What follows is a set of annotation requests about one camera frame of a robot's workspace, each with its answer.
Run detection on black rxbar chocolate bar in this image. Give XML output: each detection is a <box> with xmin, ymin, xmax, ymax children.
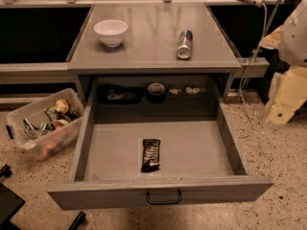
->
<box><xmin>141</xmin><ymin>139</ymin><xmax>160</xmax><ymax>173</ymax></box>

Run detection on clear plastic storage bin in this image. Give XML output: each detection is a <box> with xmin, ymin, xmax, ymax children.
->
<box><xmin>7</xmin><ymin>88</ymin><xmax>84</xmax><ymax>160</ymax></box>

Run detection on white crumpled paper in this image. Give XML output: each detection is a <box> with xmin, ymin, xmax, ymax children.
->
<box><xmin>168</xmin><ymin>86</ymin><xmax>206</xmax><ymax>95</ymax></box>

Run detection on black bag under counter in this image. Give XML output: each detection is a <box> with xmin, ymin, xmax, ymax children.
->
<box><xmin>97</xmin><ymin>84</ymin><xmax>144</xmax><ymax>104</ymax></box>

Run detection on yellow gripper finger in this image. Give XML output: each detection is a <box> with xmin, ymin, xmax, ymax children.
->
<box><xmin>264</xmin><ymin>66</ymin><xmax>307</xmax><ymax>127</ymax></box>

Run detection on yellow sponge in bin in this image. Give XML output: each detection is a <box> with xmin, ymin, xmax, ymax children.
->
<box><xmin>55</xmin><ymin>99</ymin><xmax>70</xmax><ymax>114</ymax></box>

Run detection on black tape roll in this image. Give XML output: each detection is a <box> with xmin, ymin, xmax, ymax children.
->
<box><xmin>146</xmin><ymin>82</ymin><xmax>166</xmax><ymax>104</ymax></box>

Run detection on silver blue can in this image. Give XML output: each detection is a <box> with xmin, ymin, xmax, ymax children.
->
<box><xmin>177</xmin><ymin>30</ymin><xmax>193</xmax><ymax>59</ymax></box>

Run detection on black drawer handle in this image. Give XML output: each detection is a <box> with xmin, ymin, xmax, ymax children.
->
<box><xmin>146</xmin><ymin>191</ymin><xmax>182</xmax><ymax>205</ymax></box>

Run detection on grey open drawer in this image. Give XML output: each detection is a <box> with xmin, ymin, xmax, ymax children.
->
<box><xmin>47</xmin><ymin>77</ymin><xmax>274</xmax><ymax>211</ymax></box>

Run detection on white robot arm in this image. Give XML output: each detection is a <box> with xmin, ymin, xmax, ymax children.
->
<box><xmin>263</xmin><ymin>0</ymin><xmax>307</xmax><ymax>130</ymax></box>

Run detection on white bowl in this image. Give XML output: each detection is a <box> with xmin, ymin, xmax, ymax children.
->
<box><xmin>94</xmin><ymin>19</ymin><xmax>129</xmax><ymax>47</ymax></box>

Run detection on grey counter cabinet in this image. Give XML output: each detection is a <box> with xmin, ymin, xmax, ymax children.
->
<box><xmin>66</xmin><ymin>2</ymin><xmax>243</xmax><ymax>104</ymax></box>

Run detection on black base lower left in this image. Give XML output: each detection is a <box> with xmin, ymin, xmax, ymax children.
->
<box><xmin>0</xmin><ymin>164</ymin><xmax>87</xmax><ymax>230</ymax></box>

